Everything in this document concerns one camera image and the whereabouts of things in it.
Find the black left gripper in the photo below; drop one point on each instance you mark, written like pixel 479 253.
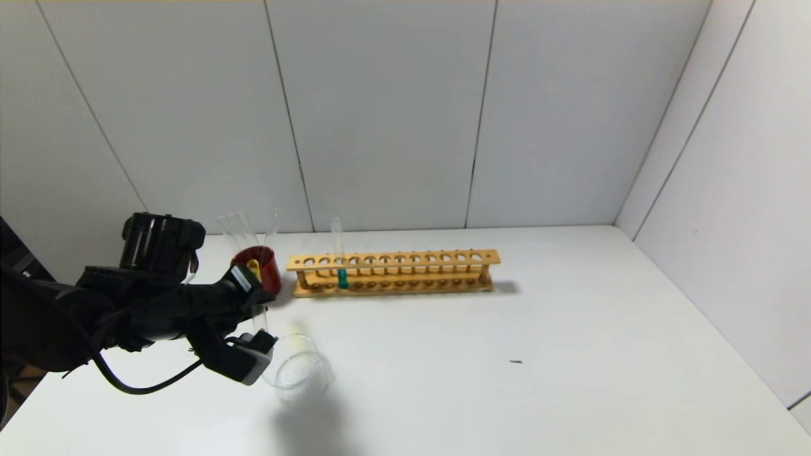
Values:
pixel 245 282

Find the wooden test tube rack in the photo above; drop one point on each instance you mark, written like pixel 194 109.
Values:
pixel 393 259

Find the blue pigment test tube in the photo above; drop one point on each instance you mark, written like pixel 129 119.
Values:
pixel 343 278

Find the clear glass dish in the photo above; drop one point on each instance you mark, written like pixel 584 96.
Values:
pixel 304 377

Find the red cup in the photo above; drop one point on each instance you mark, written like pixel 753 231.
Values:
pixel 271 272

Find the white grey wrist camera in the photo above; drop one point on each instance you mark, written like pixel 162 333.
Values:
pixel 244 361

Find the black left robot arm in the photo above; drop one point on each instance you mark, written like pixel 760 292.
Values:
pixel 76 310

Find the yellow pigment test tube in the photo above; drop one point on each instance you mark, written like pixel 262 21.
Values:
pixel 254 267

